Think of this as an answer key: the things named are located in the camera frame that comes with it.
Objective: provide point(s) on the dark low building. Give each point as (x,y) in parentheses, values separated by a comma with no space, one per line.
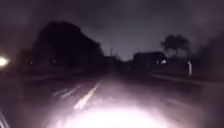
(148,60)

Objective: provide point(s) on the large dark tree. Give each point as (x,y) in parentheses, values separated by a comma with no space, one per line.
(66,43)

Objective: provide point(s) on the tall thin-crowned tree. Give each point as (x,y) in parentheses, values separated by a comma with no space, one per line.
(175,41)

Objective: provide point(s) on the pale kerb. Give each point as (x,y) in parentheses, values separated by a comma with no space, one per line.
(186,80)

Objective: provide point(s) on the dark mass of trees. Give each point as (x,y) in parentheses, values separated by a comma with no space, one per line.
(213,55)

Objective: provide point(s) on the pale short post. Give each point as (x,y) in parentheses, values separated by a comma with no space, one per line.
(190,68)

